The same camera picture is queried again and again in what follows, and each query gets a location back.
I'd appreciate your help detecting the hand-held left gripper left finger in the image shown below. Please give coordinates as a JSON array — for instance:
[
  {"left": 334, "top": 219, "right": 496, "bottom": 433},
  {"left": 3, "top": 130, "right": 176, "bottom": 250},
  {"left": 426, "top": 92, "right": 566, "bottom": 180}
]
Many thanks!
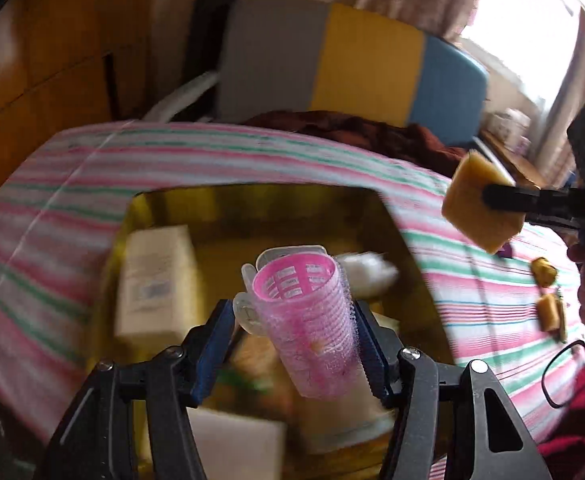
[{"left": 47, "top": 300, "right": 236, "bottom": 480}]

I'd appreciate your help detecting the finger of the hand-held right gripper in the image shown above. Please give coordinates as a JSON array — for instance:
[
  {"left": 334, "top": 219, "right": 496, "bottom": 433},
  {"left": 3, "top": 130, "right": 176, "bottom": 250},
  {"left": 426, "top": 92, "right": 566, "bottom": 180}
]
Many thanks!
[
  {"left": 523, "top": 212, "right": 581, "bottom": 231},
  {"left": 483, "top": 183, "right": 579, "bottom": 214}
]

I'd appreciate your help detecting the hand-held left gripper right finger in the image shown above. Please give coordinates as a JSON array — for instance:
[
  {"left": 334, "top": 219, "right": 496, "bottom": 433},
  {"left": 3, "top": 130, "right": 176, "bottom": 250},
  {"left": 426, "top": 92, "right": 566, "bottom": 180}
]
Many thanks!
[{"left": 355, "top": 301, "right": 548, "bottom": 480}]

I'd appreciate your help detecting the green label snack packet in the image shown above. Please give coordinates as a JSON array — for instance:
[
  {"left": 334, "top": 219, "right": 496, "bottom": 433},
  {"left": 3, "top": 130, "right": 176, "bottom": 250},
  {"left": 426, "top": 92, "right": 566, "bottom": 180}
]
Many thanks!
[{"left": 222, "top": 335, "right": 298, "bottom": 411}]

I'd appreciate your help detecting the yellow sponge block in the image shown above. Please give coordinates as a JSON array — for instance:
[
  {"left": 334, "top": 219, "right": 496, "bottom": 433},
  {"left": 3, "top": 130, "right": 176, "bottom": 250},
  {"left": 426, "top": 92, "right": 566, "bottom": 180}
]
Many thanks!
[{"left": 443, "top": 152, "right": 523, "bottom": 255}]

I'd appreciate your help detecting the cream round container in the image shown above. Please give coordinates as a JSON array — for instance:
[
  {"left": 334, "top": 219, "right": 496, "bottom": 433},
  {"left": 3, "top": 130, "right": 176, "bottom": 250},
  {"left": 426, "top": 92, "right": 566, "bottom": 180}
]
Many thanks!
[{"left": 307, "top": 382, "right": 398, "bottom": 455}]

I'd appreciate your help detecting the pink hair roller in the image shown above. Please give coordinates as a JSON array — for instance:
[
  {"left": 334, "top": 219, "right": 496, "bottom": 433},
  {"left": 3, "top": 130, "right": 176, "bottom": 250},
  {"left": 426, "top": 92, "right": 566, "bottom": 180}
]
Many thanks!
[{"left": 232, "top": 244, "right": 358, "bottom": 400}]

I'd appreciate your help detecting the white sponge block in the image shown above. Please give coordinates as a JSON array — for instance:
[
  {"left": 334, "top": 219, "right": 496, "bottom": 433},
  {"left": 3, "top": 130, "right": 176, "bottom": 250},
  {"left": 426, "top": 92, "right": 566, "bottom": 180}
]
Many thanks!
[{"left": 187, "top": 407, "right": 286, "bottom": 480}]

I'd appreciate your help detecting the beige cardboard box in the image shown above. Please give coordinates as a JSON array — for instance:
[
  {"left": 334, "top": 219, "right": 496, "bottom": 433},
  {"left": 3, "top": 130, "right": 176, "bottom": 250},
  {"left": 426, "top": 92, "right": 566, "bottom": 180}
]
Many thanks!
[{"left": 114, "top": 225, "right": 203, "bottom": 343}]

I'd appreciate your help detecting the white round puff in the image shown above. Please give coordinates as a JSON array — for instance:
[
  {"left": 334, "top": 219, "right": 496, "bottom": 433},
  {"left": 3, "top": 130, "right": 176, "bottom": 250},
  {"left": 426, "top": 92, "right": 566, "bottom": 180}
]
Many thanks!
[{"left": 335, "top": 251, "right": 399, "bottom": 297}]

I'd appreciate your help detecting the yellow square plush keychain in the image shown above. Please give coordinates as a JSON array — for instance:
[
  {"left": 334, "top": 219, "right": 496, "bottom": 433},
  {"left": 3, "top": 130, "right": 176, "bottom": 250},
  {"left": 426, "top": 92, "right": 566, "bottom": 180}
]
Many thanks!
[{"left": 537, "top": 294, "right": 569, "bottom": 344}]

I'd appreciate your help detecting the gold tin box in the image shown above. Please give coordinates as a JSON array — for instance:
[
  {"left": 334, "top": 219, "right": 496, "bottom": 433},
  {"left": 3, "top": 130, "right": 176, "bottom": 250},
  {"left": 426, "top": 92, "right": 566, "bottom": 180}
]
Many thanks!
[{"left": 90, "top": 185, "right": 456, "bottom": 480}]

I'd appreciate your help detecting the wooden side shelf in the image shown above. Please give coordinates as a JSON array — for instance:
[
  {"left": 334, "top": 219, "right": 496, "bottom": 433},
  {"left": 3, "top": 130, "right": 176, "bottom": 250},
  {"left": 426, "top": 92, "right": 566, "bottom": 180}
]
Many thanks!
[{"left": 480, "top": 127, "right": 546, "bottom": 186}]

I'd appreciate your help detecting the small yellow plush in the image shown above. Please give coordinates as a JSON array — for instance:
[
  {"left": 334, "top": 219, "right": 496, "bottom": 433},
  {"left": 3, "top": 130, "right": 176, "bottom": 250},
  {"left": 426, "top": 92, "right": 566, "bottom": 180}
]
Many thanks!
[{"left": 531, "top": 257, "right": 558, "bottom": 288}]

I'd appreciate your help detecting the bright window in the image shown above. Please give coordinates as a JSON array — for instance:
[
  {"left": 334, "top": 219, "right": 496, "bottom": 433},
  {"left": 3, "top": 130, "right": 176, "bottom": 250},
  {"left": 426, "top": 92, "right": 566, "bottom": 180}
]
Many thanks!
[{"left": 460, "top": 0, "right": 581, "bottom": 111}]

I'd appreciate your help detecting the dark red cloth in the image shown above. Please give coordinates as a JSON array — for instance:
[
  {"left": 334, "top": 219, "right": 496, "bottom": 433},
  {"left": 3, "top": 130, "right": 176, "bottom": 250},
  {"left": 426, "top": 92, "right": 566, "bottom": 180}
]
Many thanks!
[{"left": 242, "top": 110, "right": 468, "bottom": 176}]

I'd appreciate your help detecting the grey yellow blue chair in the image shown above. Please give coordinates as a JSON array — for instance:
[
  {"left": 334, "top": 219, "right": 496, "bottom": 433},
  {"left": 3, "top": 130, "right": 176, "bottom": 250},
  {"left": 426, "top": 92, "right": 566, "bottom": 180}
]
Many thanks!
[{"left": 215, "top": 0, "right": 491, "bottom": 148}]

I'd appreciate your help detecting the striped bed sheet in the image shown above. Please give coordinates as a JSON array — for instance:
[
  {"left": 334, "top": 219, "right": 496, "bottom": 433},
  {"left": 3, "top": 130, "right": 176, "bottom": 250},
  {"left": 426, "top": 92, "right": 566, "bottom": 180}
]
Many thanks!
[{"left": 0, "top": 120, "right": 585, "bottom": 480}]

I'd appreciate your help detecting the wooden wardrobe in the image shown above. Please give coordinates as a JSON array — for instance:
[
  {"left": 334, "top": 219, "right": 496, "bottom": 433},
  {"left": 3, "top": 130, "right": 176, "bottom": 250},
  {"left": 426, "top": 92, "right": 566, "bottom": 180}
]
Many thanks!
[{"left": 0, "top": 0, "right": 160, "bottom": 211}]

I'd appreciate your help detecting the black cable loop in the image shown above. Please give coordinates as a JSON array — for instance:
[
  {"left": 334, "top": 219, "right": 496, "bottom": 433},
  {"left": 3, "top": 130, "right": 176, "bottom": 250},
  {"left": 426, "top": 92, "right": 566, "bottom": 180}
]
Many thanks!
[{"left": 540, "top": 340, "right": 585, "bottom": 409}]

